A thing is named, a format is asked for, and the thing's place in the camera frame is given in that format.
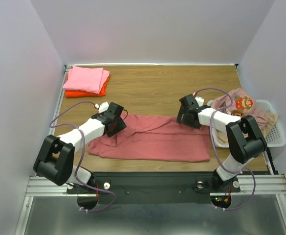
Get dusty rose t shirt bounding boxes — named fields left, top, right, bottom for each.
left=88, top=114, right=210, bottom=163

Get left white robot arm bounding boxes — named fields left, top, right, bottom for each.
left=33, top=102, right=126, bottom=193

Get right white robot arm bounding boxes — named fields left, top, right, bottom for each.
left=176, top=94, right=267, bottom=191

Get beige t shirt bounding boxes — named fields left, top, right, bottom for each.
left=214, top=113, right=278, bottom=145

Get folded pink t shirt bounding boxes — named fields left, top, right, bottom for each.
left=63, top=66, right=110, bottom=94

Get folded orange t shirt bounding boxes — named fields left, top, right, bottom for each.
left=65, top=76, right=110, bottom=98

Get mauve pixel print t shirt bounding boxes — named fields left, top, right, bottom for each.
left=211, top=88, right=268, bottom=130

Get white plastic laundry basket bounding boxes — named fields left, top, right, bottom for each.
left=212, top=99, right=286, bottom=148

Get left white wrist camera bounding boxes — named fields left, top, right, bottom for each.
left=94, top=102, right=110, bottom=113

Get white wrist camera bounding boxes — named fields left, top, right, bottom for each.
left=193, top=93, right=204, bottom=107
left=94, top=102, right=110, bottom=113

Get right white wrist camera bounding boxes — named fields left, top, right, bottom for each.
left=193, top=93, right=204, bottom=107

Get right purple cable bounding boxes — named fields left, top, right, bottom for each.
left=194, top=87, right=257, bottom=212

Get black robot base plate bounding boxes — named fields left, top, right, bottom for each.
left=67, top=172, right=240, bottom=204

